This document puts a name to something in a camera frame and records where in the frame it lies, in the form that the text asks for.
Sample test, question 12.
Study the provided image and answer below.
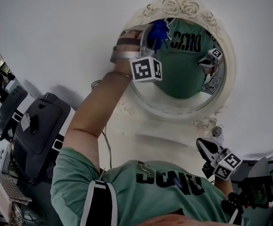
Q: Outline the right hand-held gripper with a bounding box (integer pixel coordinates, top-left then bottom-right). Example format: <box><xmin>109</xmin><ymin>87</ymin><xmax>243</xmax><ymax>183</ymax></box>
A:
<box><xmin>196</xmin><ymin>137</ymin><xmax>243</xmax><ymax>181</ymax></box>

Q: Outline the green printed shirt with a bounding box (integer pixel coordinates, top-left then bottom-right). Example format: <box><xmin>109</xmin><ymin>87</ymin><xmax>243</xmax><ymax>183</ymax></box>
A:
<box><xmin>50</xmin><ymin>146</ymin><xmax>250</xmax><ymax>226</ymax></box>

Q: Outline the clear crystal knob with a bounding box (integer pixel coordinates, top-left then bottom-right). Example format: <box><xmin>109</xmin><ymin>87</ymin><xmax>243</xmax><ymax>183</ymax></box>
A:
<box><xmin>211</xmin><ymin>125</ymin><xmax>223</xmax><ymax>137</ymax></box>

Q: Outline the cream ornate vanity mirror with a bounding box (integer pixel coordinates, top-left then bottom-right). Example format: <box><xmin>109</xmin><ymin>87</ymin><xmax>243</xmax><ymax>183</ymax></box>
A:
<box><xmin>116</xmin><ymin>0</ymin><xmax>237</xmax><ymax>132</ymax></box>

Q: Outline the thin gold bracelet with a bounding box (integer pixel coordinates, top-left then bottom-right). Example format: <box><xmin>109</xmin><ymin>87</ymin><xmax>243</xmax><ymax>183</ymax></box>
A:
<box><xmin>102</xmin><ymin>71</ymin><xmax>132</xmax><ymax>78</ymax></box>

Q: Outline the person's left hand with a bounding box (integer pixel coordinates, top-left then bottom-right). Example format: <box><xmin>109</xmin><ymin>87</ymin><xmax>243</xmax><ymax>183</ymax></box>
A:
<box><xmin>114</xmin><ymin>29</ymin><xmax>143</xmax><ymax>56</ymax></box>

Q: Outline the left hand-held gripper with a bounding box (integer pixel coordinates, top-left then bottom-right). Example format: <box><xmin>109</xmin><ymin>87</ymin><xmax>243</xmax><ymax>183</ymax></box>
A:
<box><xmin>128</xmin><ymin>24</ymin><xmax>163</xmax><ymax>83</ymax></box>

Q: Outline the brown hand strap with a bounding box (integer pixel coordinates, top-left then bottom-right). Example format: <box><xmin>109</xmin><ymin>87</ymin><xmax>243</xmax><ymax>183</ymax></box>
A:
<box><xmin>116</xmin><ymin>38</ymin><xmax>141</xmax><ymax>47</ymax></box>

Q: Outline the grey wrist strap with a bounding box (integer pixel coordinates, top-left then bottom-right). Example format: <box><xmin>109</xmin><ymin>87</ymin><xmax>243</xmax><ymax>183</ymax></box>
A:
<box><xmin>109</xmin><ymin>46</ymin><xmax>142</xmax><ymax>64</ymax></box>

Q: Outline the black camera rig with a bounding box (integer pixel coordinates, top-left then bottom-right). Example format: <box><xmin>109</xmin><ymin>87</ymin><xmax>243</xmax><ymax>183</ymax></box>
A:
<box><xmin>220</xmin><ymin>175</ymin><xmax>273</xmax><ymax>224</ymax></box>

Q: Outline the blue cloth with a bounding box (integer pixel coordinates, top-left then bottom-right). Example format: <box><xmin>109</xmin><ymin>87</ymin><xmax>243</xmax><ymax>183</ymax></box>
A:
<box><xmin>149</xmin><ymin>19</ymin><xmax>173</xmax><ymax>49</ymax></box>

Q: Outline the checkered cardboard box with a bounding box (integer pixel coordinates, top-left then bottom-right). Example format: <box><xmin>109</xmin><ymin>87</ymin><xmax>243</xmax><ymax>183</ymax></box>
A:
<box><xmin>0</xmin><ymin>172</ymin><xmax>33</xmax><ymax>222</ymax></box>

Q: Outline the person's right forearm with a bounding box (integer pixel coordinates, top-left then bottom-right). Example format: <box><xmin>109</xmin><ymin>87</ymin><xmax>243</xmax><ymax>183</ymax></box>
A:
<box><xmin>213</xmin><ymin>177</ymin><xmax>233</xmax><ymax>198</ymax></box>

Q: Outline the thin white cable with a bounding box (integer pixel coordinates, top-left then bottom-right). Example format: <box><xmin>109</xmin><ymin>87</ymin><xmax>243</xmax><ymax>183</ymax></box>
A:
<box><xmin>91</xmin><ymin>79</ymin><xmax>113</xmax><ymax>170</ymax></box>

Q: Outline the person's left forearm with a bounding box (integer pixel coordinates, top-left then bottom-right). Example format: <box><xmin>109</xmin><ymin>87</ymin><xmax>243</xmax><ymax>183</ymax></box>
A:
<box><xmin>64</xmin><ymin>62</ymin><xmax>132</xmax><ymax>170</ymax></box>

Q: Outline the black white-edged harness strap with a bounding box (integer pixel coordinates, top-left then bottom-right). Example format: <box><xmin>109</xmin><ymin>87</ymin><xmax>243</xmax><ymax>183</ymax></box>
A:
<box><xmin>79</xmin><ymin>179</ymin><xmax>118</xmax><ymax>226</ymax></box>

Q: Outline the small dark grey appliance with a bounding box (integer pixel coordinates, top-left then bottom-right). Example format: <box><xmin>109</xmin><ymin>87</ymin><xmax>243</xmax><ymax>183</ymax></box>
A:
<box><xmin>0</xmin><ymin>85</ymin><xmax>29</xmax><ymax>141</ymax></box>

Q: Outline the large dark grey appliance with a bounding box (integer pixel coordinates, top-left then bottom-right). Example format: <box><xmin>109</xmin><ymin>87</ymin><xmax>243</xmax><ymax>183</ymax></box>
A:
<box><xmin>13</xmin><ymin>92</ymin><xmax>72</xmax><ymax>186</ymax></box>

